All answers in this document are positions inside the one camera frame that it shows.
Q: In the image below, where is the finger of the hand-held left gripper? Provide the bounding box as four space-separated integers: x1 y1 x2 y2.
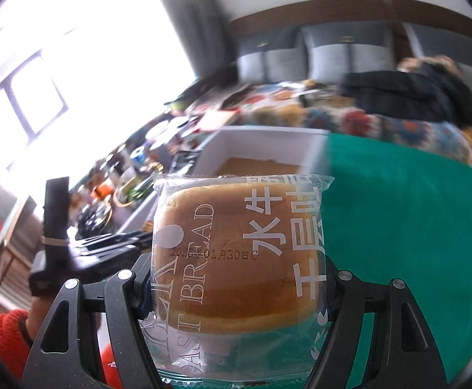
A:
79 229 154 242
73 240 154 257

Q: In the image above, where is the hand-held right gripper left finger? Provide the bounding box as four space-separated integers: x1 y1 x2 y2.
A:
33 253 161 389

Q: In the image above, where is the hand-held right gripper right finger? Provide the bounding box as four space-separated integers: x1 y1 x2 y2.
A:
305 257 449 389

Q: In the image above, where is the clear bread packet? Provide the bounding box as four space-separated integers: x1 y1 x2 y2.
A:
142 173 334 385

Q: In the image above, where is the white box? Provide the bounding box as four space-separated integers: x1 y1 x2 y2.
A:
114 126 330 236

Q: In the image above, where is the person's left forearm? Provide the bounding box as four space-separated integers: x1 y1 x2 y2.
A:
0 296 54 378

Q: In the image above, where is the wooden chair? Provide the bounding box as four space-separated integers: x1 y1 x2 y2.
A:
0 194 44 294

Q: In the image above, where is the person's orange clothing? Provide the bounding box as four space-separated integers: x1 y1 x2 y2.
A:
97 342 120 389

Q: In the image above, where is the cluttered side table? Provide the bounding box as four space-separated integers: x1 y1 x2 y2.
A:
69 109 204 230

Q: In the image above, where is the green blanket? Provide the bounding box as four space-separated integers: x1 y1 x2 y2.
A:
228 132 472 389

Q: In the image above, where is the window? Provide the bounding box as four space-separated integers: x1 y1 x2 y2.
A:
0 0 204 195

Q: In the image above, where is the black puffer jacket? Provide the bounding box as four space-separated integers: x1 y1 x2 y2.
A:
341 56 472 128

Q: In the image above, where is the grey curtain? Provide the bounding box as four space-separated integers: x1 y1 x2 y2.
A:
144 0 240 84

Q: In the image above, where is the grey two-tone cushion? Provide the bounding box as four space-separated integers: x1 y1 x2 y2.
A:
236 51 306 82
402 20 472 63
303 24 397 82

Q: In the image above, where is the brown headboard panel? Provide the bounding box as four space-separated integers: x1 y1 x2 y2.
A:
230 0 394 38
394 0 472 30

